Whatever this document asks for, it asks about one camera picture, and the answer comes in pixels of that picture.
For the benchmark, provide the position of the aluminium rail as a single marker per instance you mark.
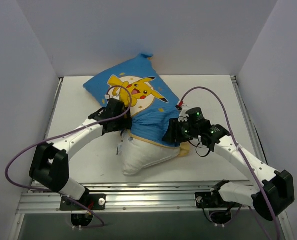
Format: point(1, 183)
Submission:
point(52, 103)
point(251, 128)

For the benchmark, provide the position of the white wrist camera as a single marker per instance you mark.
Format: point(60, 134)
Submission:
point(184, 108)
point(111, 97)

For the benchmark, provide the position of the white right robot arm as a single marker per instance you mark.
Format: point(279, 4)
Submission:
point(271, 191)

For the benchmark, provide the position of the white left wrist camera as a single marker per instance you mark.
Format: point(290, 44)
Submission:
point(111, 97)

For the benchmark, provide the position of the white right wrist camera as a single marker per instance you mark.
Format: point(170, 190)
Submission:
point(184, 108)

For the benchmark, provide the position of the blue Pikachu pillowcase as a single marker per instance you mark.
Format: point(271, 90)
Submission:
point(152, 103)

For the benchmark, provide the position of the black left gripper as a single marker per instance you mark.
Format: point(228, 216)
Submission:
point(123, 122)

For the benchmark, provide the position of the aluminium left side rail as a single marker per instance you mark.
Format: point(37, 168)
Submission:
point(52, 103)

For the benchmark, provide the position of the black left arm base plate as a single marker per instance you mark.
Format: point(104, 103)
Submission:
point(94, 201)

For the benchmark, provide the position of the aluminium right side rail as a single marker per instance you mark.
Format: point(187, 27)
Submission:
point(251, 128)

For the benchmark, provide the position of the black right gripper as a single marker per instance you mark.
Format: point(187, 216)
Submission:
point(173, 131)

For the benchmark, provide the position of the white pillow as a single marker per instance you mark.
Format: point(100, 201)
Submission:
point(137, 155)

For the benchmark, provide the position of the aluminium front rail frame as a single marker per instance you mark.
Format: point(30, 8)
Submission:
point(125, 197)

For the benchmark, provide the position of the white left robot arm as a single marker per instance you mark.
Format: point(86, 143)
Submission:
point(50, 164)

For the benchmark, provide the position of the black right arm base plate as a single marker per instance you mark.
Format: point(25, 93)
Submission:
point(205, 200)

